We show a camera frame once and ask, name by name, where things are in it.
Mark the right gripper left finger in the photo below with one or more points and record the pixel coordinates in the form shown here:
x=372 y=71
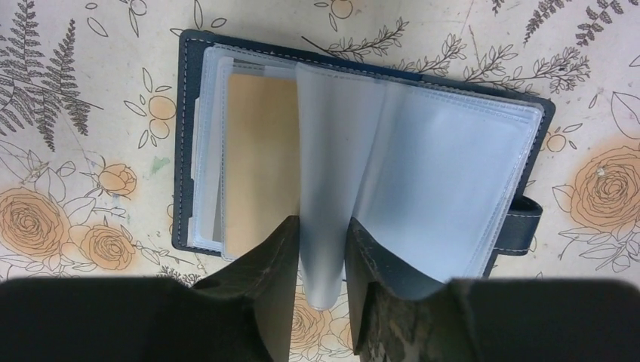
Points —
x=243 y=312

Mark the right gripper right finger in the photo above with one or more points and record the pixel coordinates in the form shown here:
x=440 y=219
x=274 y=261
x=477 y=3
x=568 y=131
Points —
x=397 y=313

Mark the blue leather card holder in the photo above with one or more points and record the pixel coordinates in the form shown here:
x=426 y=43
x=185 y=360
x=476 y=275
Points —
x=434 y=169

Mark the floral table mat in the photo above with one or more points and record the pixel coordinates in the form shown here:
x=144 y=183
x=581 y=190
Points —
x=89 y=109

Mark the gold credit card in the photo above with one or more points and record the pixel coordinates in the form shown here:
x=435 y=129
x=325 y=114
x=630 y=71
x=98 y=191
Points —
x=262 y=159

